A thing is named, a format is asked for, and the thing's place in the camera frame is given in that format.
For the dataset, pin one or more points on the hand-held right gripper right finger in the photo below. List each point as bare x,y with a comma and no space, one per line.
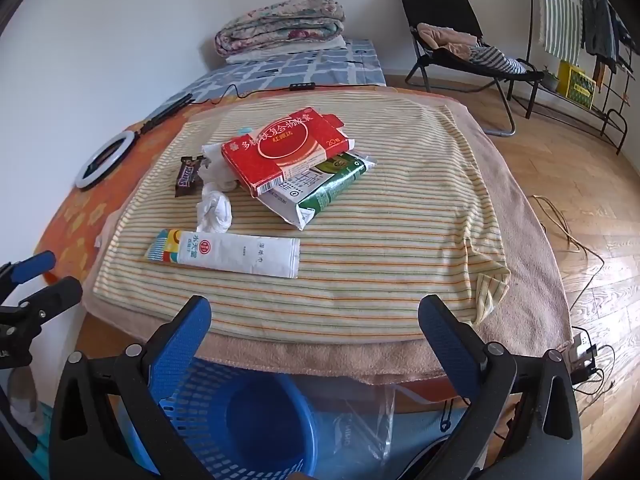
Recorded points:
450,347

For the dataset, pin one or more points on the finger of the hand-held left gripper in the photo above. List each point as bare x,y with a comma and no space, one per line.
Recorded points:
36,263
47,299

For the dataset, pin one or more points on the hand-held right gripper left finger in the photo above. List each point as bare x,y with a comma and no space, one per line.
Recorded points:
180,355

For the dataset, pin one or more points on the blue plastic basket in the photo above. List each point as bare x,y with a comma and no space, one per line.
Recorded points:
260,420

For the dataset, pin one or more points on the colourful tube wrapper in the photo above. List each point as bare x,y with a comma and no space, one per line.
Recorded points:
235,255

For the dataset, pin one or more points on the white tissue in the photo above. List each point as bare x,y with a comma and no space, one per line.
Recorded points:
215,165
215,210

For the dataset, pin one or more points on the brown chocolate bar wrapper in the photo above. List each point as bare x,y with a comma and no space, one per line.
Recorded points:
187,177

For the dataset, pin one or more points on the white plastic wrapper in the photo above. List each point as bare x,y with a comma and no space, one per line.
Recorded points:
322,191

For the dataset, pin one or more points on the red cardboard box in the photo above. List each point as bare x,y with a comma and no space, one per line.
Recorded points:
280,152

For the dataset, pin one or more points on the orange flowered tablecloth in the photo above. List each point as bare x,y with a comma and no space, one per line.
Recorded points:
75,210

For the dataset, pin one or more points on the clear plastic sheet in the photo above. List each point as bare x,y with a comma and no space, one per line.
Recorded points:
382,420

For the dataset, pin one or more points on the beige towel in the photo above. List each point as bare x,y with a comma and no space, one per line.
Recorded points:
522,260

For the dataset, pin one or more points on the striped towel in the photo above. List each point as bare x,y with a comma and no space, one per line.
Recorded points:
390,240

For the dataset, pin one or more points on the white power strip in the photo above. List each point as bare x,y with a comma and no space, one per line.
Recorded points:
580,350

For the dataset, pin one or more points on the black metal rack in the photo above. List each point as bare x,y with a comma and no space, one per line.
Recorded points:
612,120

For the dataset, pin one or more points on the striped garment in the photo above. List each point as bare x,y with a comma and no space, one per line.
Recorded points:
500,62

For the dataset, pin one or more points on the yellow crate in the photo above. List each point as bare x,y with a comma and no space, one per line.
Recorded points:
577,85

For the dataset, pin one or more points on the beige cloth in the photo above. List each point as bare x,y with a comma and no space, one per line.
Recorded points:
445,37

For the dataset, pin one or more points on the blue patterned mattress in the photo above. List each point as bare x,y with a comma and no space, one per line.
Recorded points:
300,67

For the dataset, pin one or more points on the white folded sheet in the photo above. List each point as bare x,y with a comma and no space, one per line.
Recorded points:
300,49

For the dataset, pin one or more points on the black folding chair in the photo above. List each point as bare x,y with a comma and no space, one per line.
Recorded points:
435,5

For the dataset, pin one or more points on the folded floral quilt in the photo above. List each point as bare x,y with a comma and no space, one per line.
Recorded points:
285,22

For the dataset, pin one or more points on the green striped hanging cloth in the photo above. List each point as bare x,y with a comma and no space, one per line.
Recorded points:
560,15

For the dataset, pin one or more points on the dark hanging jacket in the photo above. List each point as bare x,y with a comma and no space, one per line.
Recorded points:
600,25

